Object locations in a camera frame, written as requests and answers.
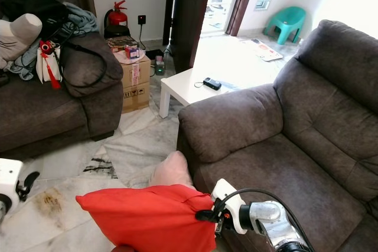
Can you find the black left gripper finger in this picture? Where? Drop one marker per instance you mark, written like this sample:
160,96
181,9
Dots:
31,181

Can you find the red fabric pillow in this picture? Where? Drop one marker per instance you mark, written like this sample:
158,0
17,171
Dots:
153,219

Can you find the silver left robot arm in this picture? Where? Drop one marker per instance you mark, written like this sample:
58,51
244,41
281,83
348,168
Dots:
5,205

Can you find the black shoulder bag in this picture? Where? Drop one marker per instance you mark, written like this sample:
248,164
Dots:
35,7

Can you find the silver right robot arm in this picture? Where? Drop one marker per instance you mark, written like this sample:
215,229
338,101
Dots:
269,213

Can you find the dark brown fabric sofa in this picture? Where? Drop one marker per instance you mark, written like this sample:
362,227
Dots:
47,116

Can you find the brown fabric recliner sofa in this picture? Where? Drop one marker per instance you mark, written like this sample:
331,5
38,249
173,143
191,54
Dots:
301,146

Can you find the small dark floor charger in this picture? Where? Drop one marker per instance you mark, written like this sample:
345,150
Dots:
159,65

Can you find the pale pink cushion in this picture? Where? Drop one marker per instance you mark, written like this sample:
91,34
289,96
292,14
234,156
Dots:
171,172

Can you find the white pouch with red tassel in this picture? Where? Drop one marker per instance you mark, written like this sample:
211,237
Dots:
46,66

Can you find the white low table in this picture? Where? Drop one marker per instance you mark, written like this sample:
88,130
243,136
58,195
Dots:
183,87

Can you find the small black phone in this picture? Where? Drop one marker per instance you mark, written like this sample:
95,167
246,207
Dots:
212,84

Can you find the brown cardboard box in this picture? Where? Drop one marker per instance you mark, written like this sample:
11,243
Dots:
136,87

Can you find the grey plush toy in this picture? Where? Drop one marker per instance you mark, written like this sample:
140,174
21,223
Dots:
20,36

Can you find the small red blue packet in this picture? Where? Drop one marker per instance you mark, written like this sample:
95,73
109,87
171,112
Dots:
133,52

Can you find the dark patterned flat box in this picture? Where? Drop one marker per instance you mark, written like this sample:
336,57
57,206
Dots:
121,42

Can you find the blue grey cloth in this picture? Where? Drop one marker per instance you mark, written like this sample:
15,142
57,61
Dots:
82,19

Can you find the white printed board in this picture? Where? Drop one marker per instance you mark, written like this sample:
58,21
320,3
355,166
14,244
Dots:
264,50

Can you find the red fire extinguisher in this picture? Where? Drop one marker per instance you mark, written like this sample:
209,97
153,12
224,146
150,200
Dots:
117,17

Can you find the dark brown door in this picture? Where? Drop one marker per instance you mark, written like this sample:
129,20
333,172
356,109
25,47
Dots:
189,16

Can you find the teal plastic stool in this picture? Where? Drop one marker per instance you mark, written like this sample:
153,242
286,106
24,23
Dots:
288,22

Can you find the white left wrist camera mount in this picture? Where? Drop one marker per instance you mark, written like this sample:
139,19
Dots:
9,178

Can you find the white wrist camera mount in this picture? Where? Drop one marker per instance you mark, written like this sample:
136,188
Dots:
224,193
9,178

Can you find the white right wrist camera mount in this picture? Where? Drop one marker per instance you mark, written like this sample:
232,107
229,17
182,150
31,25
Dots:
224,193

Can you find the black wall socket plug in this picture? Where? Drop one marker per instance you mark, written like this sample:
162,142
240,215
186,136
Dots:
141,19

